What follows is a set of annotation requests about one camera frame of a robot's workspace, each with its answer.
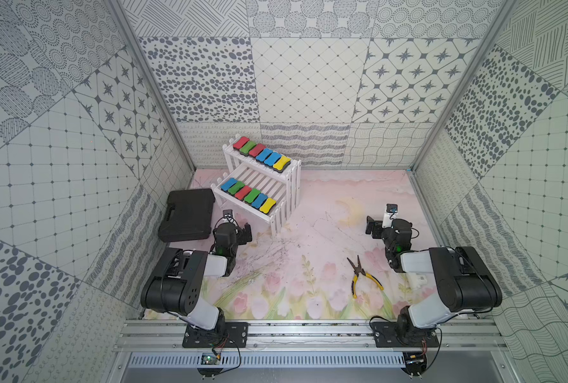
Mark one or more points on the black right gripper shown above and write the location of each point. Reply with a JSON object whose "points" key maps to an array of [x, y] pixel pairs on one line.
{"points": [[377, 226]]}

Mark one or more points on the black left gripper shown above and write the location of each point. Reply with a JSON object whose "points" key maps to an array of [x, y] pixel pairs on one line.
{"points": [[241, 234]]}

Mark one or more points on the blue eraser top shelf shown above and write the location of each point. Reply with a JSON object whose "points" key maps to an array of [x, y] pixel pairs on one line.
{"points": [[263, 155], [272, 159]]}

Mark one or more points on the blue eraser shelf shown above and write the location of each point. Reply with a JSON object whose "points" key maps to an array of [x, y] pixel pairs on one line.
{"points": [[272, 159], [263, 155], [228, 184], [259, 201]]}

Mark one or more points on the yellow eraser top shelf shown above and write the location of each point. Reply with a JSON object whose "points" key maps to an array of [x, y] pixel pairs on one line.
{"points": [[281, 164]]}

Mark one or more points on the red eraser top shelf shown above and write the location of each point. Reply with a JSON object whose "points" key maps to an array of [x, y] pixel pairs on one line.
{"points": [[242, 141], [256, 150]]}

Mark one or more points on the red eraser shelf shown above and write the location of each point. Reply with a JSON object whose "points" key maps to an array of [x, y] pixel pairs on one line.
{"points": [[256, 150], [242, 141], [243, 192]]}

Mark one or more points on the green eraser top shelf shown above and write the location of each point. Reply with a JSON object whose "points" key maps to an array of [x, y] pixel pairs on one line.
{"points": [[245, 150]]}

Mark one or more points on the green eraser shelf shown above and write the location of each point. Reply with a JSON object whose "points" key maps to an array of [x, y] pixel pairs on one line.
{"points": [[234, 189], [252, 196], [245, 150]]}

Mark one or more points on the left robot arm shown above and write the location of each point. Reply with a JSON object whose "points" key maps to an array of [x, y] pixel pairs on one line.
{"points": [[175, 283]]}

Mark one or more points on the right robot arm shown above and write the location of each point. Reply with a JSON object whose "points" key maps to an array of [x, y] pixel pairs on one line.
{"points": [[464, 284]]}

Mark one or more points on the red eraser lower shelf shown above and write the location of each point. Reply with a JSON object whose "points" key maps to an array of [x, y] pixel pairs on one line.
{"points": [[243, 192]]}

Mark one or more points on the white wooden two-tier shelf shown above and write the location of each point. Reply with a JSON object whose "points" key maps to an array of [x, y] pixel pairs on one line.
{"points": [[283, 187]]}

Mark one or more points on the black plastic tool case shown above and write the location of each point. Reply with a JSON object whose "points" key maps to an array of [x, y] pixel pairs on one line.
{"points": [[188, 215]]}

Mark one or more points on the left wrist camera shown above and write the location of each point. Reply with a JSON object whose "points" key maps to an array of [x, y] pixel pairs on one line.
{"points": [[228, 215]]}

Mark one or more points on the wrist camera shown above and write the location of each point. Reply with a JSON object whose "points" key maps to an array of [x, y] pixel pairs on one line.
{"points": [[390, 213], [228, 215]]}

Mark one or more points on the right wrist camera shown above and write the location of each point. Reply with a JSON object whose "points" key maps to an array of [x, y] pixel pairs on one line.
{"points": [[390, 213]]}

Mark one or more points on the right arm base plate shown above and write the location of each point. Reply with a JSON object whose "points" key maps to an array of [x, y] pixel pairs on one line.
{"points": [[389, 335]]}

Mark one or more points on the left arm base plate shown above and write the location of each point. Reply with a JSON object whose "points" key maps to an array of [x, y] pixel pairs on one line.
{"points": [[225, 335]]}

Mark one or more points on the aluminium mounting rail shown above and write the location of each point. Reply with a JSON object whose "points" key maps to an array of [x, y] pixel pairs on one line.
{"points": [[313, 335]]}

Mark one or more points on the white cable duct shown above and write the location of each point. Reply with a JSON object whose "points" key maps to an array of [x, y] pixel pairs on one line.
{"points": [[337, 359]]}

